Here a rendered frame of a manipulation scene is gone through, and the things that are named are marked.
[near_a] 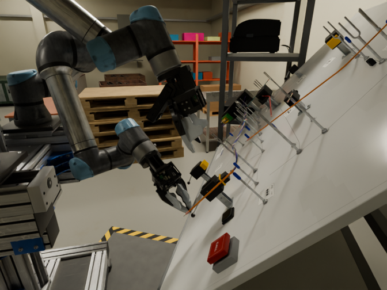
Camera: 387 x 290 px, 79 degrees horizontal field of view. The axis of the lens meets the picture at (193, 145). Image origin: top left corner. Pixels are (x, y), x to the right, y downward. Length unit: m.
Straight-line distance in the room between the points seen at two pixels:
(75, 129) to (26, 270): 0.78
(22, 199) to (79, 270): 1.03
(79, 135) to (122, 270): 1.36
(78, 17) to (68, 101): 0.25
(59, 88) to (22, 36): 9.32
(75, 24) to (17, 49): 9.50
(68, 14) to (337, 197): 0.70
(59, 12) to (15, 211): 0.56
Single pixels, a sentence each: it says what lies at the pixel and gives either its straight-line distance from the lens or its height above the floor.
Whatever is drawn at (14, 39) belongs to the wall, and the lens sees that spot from 10.23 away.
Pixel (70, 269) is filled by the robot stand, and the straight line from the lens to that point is 1.83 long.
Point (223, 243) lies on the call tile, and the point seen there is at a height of 1.12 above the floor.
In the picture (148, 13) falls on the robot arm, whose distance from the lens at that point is 0.62.
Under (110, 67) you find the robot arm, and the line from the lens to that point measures 0.62.
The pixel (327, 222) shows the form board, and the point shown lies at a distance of 0.40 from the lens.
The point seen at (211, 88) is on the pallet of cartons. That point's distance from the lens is 6.02.
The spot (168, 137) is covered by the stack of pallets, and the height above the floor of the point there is 0.32.
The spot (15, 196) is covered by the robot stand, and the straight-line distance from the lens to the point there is 0.85.
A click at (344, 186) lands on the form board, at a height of 1.28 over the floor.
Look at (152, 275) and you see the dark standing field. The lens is 1.92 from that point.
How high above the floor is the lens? 1.47
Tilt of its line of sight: 22 degrees down
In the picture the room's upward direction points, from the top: straight up
